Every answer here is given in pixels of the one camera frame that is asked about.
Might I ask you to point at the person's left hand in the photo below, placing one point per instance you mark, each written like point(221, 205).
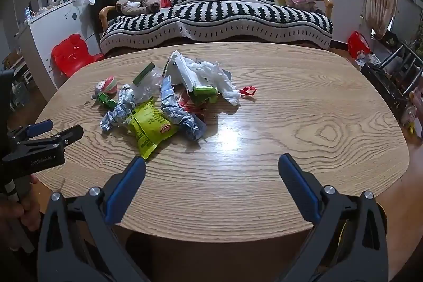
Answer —
point(29, 212)

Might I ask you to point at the green toy piece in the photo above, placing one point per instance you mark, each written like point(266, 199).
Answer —
point(105, 100)

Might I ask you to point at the red wrapper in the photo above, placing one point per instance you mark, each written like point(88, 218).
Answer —
point(193, 107)

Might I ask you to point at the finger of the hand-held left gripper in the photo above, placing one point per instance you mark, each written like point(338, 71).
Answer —
point(41, 126)
point(66, 135)

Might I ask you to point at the white tissue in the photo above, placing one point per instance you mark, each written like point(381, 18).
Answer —
point(221, 82)

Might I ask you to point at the red bag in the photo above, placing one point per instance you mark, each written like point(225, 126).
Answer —
point(358, 44)

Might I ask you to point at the white paper packet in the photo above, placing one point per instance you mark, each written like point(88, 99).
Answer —
point(181, 70)

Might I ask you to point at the yellow-green snack packet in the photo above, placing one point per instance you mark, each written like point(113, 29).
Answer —
point(150, 128)

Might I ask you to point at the clear bag with green strip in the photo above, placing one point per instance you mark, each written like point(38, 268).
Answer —
point(148, 80)

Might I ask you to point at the black white striped sofa cover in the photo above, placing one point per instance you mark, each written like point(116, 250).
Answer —
point(231, 11)

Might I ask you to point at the long blue silver wrapper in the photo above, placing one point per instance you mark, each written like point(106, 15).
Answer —
point(180, 113)

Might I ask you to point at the wooden frame sofa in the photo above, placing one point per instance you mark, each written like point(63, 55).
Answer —
point(105, 12)

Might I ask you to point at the small red plastic piece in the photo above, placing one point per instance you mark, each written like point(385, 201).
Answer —
point(246, 93)

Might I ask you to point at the black metal rack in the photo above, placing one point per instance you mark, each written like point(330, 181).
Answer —
point(383, 80)

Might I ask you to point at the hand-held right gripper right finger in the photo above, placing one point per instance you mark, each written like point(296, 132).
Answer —
point(299, 186)

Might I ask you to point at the white cabinet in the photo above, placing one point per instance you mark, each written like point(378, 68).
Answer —
point(56, 27)

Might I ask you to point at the crumpled blue silver wrapper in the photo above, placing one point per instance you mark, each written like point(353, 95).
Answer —
point(115, 115)

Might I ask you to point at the red bear chair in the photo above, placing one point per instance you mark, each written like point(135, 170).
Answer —
point(72, 50)

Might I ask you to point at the group of small bottles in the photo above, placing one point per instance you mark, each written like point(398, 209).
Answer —
point(53, 1)

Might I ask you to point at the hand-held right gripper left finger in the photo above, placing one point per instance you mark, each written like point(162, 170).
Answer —
point(125, 189)

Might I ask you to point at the pink striped ball toy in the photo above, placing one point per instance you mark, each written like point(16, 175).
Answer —
point(107, 85)

